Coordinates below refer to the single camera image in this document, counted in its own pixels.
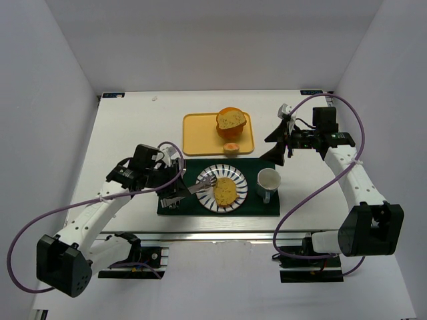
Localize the metal tongs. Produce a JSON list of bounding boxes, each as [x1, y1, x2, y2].
[[160, 175, 218, 207]]

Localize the bread slice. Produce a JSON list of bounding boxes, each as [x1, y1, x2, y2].
[[213, 177, 238, 207]]

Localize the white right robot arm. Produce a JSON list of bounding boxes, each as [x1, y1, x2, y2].
[[261, 104, 404, 257]]

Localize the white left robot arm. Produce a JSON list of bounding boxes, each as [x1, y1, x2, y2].
[[36, 143, 183, 297]]

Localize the stacked bread loaf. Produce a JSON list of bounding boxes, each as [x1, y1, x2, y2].
[[216, 107, 247, 140]]

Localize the light blue mug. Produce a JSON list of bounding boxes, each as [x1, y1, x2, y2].
[[256, 168, 281, 204]]

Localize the yellow tray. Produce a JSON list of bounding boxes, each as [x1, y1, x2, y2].
[[182, 112, 255, 156]]

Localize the small orange bun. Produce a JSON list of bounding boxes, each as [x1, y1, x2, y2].
[[223, 143, 240, 154]]

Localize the blue label sticker right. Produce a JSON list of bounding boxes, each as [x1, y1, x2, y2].
[[300, 89, 323, 96]]

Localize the blue label sticker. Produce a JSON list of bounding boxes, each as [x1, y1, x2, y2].
[[300, 89, 323, 96], [101, 93, 125, 99]]

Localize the dark green placemat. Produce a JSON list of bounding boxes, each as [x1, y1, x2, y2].
[[157, 158, 280, 217]]

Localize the blue label sticker left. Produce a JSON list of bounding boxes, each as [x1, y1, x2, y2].
[[101, 93, 125, 99]]

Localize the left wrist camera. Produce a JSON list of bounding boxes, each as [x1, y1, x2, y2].
[[155, 146, 177, 167]]

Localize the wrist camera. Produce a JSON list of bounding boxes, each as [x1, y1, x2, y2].
[[278, 103, 293, 119], [155, 146, 177, 167]]

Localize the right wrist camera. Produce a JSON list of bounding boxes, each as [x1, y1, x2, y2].
[[278, 103, 293, 119]]

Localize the aluminium table rail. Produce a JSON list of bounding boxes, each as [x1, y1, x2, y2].
[[96, 229, 341, 244]]

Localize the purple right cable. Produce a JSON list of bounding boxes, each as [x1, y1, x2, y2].
[[272, 93, 366, 276]]

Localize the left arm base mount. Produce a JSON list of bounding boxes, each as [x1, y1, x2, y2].
[[97, 232, 169, 280]]

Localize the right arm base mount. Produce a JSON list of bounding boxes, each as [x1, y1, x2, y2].
[[272, 232, 344, 283]]

